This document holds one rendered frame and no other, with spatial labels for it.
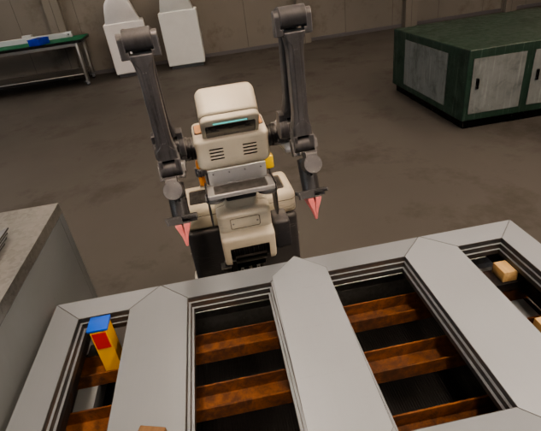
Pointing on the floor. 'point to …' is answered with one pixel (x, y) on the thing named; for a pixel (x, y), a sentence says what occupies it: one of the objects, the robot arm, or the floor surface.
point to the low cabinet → (481, 67)
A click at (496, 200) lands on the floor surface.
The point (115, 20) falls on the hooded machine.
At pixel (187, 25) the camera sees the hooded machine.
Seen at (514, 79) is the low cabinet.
